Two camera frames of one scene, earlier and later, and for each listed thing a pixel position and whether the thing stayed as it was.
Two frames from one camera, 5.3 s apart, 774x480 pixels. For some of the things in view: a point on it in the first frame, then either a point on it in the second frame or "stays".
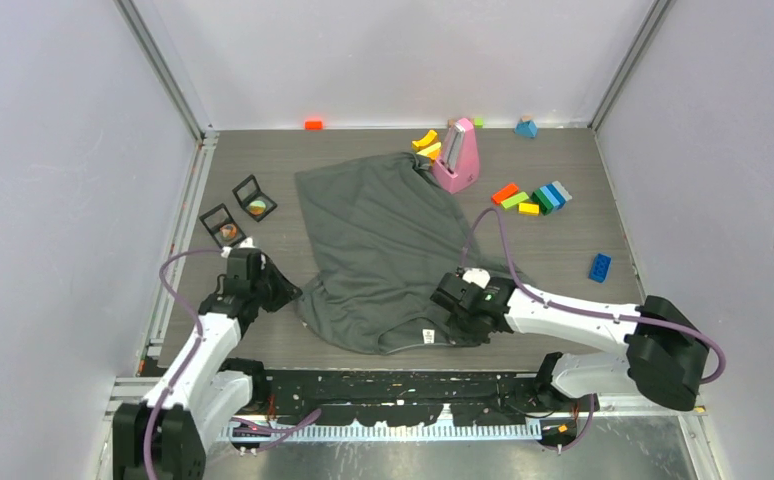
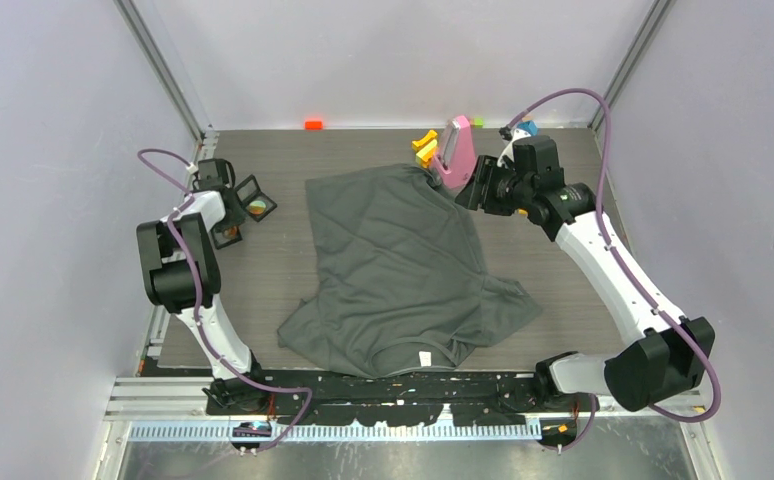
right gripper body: (462, 333) → (516, 189)
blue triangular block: (526, 128) stays
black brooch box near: (222, 227) stays
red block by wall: (313, 125) stays
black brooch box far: (255, 202) stays
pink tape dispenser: (460, 162) stays
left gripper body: (255, 293) → (235, 217)
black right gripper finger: (448, 293) → (486, 187)
